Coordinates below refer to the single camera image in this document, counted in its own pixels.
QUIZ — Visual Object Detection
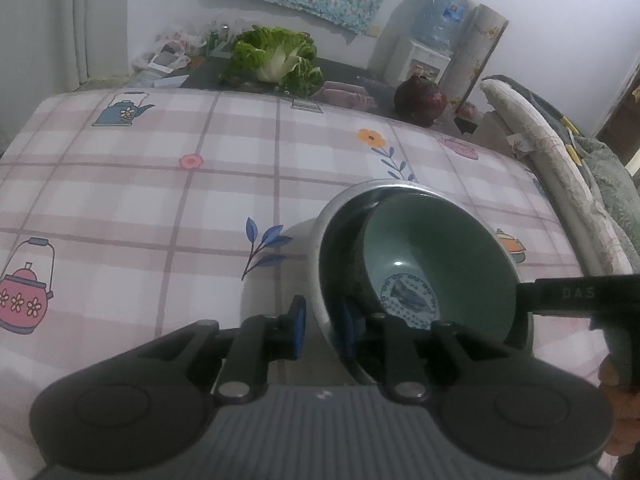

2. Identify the stainless steel bowl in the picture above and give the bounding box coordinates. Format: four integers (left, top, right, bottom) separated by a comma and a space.
311, 179, 536, 386

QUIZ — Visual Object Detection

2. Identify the white water dispenser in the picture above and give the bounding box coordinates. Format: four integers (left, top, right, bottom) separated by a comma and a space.
385, 37, 453, 91

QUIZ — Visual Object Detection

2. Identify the white curtain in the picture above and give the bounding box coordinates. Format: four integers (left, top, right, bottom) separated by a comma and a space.
0, 0, 133, 161

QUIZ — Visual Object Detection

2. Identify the green ceramic bowl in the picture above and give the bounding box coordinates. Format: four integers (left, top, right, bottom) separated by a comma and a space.
361, 192, 521, 348

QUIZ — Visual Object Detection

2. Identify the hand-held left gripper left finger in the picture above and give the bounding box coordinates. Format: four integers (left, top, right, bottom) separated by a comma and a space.
137, 295, 307, 403

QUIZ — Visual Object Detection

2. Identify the blue water bottle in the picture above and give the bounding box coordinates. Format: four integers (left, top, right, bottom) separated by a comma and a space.
410, 0, 473, 53

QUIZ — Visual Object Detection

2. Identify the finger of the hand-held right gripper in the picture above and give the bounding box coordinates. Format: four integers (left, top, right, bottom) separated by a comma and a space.
517, 274, 640, 317

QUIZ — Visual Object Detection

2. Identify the pink sausage pack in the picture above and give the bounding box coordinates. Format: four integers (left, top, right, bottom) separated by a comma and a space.
320, 80, 381, 111

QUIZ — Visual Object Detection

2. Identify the green blanket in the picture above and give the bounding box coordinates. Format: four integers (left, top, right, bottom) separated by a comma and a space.
500, 75, 640, 276

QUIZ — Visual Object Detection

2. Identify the brown wooden door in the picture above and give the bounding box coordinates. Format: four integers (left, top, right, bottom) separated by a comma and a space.
595, 60, 640, 176

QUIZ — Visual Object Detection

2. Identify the white plastic bag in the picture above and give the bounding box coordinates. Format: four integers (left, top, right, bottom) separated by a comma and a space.
131, 24, 207, 73

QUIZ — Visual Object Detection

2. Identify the dark side table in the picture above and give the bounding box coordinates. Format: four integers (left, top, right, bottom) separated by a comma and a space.
145, 52, 481, 136

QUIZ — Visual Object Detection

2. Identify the patterned paper roll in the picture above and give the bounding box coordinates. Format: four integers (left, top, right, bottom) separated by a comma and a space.
440, 4, 510, 111

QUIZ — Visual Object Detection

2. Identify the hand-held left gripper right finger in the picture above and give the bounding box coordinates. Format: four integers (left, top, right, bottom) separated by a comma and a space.
341, 302, 493, 405

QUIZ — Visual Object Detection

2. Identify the rolled white quilt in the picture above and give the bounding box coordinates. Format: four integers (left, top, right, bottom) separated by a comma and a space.
480, 77, 633, 278

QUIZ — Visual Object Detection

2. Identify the person's right hand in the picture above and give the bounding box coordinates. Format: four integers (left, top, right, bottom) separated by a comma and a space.
597, 355, 640, 458

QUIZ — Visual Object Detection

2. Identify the napa cabbage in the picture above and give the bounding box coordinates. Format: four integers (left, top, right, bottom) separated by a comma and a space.
220, 25, 325, 96

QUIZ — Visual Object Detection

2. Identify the brown cardboard box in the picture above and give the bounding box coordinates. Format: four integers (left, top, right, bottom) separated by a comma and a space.
470, 105, 516, 157

